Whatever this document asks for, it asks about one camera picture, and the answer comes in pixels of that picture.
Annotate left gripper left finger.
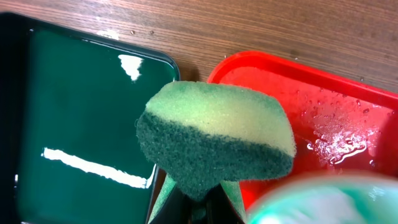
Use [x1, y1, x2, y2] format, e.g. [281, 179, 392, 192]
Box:
[147, 174, 192, 224]

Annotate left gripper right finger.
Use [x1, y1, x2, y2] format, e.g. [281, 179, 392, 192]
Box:
[206, 180, 247, 224]

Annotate green yellow sponge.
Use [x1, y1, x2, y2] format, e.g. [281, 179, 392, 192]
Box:
[136, 81, 296, 201]

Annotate white plate green streak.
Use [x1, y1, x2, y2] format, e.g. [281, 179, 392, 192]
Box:
[248, 174, 397, 224]

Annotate dark green water tray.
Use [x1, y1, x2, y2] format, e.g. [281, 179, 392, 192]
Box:
[1, 12, 180, 223]

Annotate red plastic tray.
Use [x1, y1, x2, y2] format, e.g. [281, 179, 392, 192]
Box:
[208, 51, 397, 207]

